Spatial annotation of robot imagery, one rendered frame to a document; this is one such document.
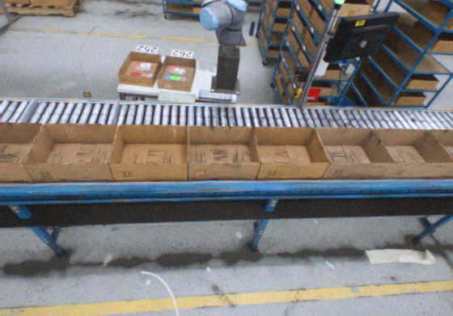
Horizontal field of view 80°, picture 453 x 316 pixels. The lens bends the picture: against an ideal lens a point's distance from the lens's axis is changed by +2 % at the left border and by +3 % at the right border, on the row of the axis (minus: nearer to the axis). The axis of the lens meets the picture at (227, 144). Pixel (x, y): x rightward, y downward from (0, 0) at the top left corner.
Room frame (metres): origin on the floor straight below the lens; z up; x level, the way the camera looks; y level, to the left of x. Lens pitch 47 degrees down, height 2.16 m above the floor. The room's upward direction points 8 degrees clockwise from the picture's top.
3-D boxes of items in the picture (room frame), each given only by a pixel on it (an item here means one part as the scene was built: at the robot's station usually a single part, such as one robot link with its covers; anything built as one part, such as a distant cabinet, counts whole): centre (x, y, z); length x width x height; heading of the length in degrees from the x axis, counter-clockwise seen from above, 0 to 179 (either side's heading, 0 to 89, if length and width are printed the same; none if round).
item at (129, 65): (2.03, 0.85, 0.80); 0.38 x 0.28 x 0.10; 4
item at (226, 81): (2.05, 0.10, 0.91); 0.26 x 0.26 x 0.33; 6
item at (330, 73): (2.61, -0.80, 0.79); 0.40 x 0.30 x 0.10; 12
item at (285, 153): (1.12, -0.36, 0.97); 0.39 x 0.29 x 0.17; 101
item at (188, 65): (2.05, 0.53, 0.80); 0.38 x 0.28 x 0.10; 3
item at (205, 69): (2.10, 0.51, 0.74); 1.00 x 0.58 x 0.03; 96
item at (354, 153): (1.20, -0.75, 0.97); 0.39 x 0.29 x 0.17; 101
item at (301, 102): (1.90, -0.56, 1.11); 0.12 x 0.05 x 0.88; 101
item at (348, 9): (2.61, -0.80, 1.39); 0.40 x 0.30 x 0.10; 10
